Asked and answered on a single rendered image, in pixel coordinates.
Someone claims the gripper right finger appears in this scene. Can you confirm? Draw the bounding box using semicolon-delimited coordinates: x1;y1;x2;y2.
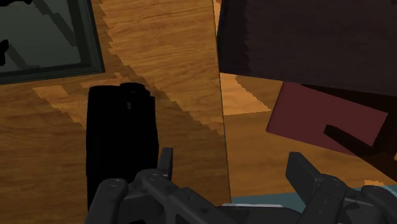
285;151;397;224

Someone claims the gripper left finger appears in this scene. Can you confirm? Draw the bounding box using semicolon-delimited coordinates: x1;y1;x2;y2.
84;147;231;224

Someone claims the teal rug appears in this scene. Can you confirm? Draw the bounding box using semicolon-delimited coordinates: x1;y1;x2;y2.
230;185;397;215

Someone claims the black cylinder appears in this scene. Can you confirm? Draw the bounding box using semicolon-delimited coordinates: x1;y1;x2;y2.
85;81;160;213

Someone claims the dark red chair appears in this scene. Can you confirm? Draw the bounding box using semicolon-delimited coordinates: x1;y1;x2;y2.
265;81;397;185

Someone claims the dark grey framed panel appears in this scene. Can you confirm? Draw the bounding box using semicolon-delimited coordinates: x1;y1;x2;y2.
0;0;106;85

